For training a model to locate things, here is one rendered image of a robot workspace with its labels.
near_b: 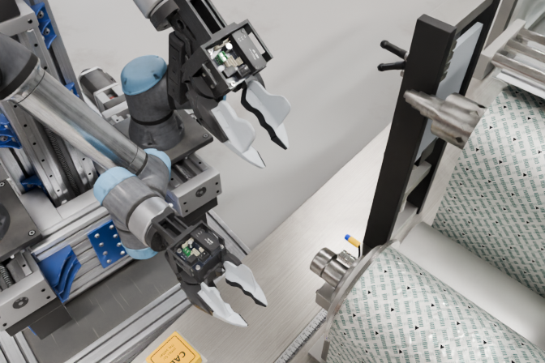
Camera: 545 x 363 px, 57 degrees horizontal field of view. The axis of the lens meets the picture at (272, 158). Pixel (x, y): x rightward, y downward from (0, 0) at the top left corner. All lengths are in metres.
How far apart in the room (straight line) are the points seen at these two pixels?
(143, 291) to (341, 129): 1.31
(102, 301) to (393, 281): 1.41
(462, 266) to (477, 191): 0.10
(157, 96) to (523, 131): 0.87
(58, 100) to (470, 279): 0.70
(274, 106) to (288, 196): 1.70
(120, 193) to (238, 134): 0.35
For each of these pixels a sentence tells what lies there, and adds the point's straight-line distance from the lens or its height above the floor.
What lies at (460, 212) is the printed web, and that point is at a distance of 0.72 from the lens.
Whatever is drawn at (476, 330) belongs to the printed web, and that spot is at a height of 1.31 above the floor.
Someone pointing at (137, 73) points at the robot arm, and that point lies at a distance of 1.27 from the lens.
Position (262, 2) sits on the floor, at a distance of 3.56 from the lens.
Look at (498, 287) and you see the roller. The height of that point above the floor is 1.23.
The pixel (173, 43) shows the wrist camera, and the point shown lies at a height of 1.46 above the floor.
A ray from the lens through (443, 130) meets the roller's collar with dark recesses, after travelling 0.71.
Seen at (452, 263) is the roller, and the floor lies 1.23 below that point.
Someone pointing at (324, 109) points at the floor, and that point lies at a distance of 2.70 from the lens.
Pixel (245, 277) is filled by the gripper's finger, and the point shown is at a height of 1.12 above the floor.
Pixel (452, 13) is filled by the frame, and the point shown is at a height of 1.44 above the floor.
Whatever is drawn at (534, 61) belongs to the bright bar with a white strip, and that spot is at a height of 1.45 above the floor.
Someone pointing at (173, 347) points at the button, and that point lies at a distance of 0.96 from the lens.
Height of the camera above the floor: 1.81
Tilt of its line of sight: 48 degrees down
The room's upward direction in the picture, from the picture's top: straight up
